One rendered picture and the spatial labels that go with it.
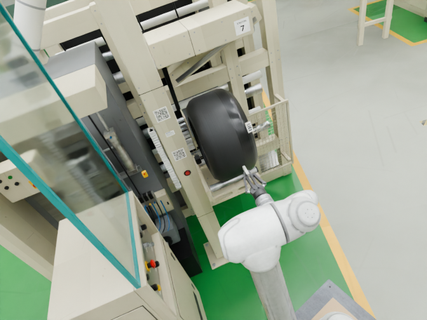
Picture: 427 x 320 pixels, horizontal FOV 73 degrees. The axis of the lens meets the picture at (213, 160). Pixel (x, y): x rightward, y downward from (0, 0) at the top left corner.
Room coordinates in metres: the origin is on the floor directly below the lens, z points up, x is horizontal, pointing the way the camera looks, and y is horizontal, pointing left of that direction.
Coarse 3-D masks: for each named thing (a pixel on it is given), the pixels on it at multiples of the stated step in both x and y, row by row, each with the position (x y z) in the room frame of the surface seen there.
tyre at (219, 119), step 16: (208, 96) 1.50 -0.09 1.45; (224, 96) 1.45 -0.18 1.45; (192, 112) 1.43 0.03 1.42; (208, 112) 1.37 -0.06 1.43; (224, 112) 1.34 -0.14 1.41; (240, 112) 1.34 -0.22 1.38; (192, 128) 1.66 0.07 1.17; (208, 128) 1.29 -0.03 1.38; (224, 128) 1.27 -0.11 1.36; (240, 128) 1.26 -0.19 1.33; (208, 144) 1.25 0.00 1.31; (224, 144) 1.23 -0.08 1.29; (240, 144) 1.22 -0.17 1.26; (208, 160) 1.25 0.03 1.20; (224, 160) 1.20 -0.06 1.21; (240, 160) 1.20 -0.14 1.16; (256, 160) 1.26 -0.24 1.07; (224, 176) 1.21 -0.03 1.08
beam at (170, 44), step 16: (192, 16) 1.88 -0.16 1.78; (208, 16) 1.77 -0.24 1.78; (224, 16) 1.69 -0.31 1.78; (240, 16) 1.69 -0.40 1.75; (160, 32) 1.77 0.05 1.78; (176, 32) 1.68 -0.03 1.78; (192, 32) 1.66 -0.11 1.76; (208, 32) 1.67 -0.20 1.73; (224, 32) 1.68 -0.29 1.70; (160, 48) 1.64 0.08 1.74; (176, 48) 1.65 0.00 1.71; (192, 48) 1.65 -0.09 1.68; (208, 48) 1.67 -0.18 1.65; (160, 64) 1.63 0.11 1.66
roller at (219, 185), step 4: (256, 168) 1.34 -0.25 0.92; (252, 172) 1.33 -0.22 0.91; (256, 172) 1.33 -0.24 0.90; (240, 176) 1.33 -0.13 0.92; (244, 176) 1.32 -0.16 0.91; (228, 180) 1.32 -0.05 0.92; (232, 180) 1.32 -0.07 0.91; (236, 180) 1.32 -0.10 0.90; (216, 184) 1.32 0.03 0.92; (220, 184) 1.31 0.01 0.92; (224, 184) 1.31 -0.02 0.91; (228, 184) 1.31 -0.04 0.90; (212, 188) 1.31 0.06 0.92; (216, 188) 1.30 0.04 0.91; (220, 188) 1.31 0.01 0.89
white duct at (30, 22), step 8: (16, 0) 1.62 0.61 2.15; (24, 0) 1.60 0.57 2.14; (32, 0) 1.60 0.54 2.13; (40, 0) 1.62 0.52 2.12; (16, 8) 1.62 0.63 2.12; (24, 8) 1.60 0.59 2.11; (32, 8) 1.60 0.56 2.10; (40, 8) 1.62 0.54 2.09; (16, 16) 1.61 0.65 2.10; (24, 16) 1.60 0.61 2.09; (32, 16) 1.60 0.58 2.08; (40, 16) 1.62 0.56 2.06; (16, 24) 1.61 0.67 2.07; (24, 24) 1.59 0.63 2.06; (32, 24) 1.60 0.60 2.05; (40, 24) 1.63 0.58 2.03; (24, 32) 1.59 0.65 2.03; (32, 32) 1.60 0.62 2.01; (40, 32) 1.63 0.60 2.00; (32, 40) 1.60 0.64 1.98; (40, 40) 1.64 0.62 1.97; (32, 48) 1.60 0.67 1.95; (40, 48) 1.65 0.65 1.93
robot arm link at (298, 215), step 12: (276, 204) 0.54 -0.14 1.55; (288, 204) 0.52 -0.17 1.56; (300, 204) 0.50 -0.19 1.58; (312, 204) 0.49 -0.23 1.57; (288, 216) 0.49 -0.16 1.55; (300, 216) 0.47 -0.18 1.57; (312, 216) 0.46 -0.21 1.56; (288, 228) 0.47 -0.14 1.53; (300, 228) 0.45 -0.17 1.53; (312, 228) 0.44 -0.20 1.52; (288, 240) 0.45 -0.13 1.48
